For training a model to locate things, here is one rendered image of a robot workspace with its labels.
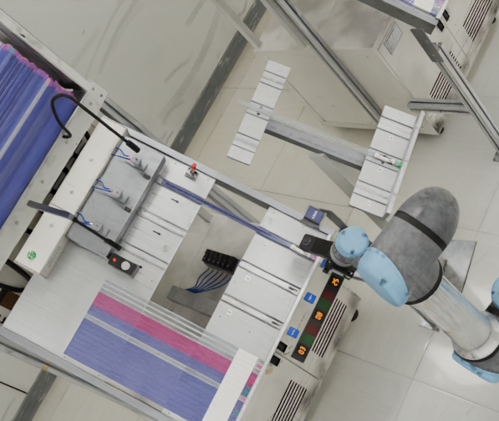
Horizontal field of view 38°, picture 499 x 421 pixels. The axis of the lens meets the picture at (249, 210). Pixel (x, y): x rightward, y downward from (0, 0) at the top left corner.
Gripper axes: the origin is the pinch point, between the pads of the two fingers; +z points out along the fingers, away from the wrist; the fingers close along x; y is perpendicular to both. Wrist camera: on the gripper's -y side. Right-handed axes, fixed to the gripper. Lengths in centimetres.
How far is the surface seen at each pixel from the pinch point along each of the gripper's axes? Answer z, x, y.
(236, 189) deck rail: 0.9, 8.0, -33.4
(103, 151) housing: -6, -2, -72
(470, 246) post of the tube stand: 53, 42, 46
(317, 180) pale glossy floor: 114, 60, -18
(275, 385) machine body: 54, -35, 4
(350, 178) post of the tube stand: 8.9, 29.6, -4.9
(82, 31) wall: 124, 78, -157
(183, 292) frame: 42, -22, -38
